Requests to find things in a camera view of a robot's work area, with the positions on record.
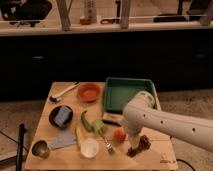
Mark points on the dark round bowl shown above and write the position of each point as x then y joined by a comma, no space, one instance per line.
54,112

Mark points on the red apple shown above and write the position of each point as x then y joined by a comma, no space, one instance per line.
119,135

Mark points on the wooden frame post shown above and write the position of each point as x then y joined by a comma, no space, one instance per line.
63,12
125,12

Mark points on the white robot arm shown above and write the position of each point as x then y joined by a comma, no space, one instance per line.
139,113

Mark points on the green plastic tray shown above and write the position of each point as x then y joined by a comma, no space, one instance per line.
119,91

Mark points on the red bowl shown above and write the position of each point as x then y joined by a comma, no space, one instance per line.
88,92

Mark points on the green handled fork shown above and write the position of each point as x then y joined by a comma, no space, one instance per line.
100,129

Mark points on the metal cup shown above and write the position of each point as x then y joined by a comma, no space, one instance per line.
40,149

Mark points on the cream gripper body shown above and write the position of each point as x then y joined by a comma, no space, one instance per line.
134,140

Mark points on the small red object on ledge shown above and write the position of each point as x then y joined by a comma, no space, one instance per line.
84,21

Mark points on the wooden frame post left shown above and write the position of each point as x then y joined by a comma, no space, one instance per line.
63,12

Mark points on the white small cup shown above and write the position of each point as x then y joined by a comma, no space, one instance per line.
89,148

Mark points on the yellow banana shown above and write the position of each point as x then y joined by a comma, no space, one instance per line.
79,135

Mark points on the grey blue cloth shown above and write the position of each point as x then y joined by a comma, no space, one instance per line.
64,139

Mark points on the black office chair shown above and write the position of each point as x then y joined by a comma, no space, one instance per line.
30,12

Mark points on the black pole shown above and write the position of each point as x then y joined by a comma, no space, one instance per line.
20,147

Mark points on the brown dried cluster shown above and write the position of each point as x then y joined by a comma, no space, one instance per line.
144,144

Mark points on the blue sponge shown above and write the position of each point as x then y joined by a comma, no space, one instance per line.
62,116

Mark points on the wooden frame post middle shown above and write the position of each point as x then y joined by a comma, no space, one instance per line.
125,12

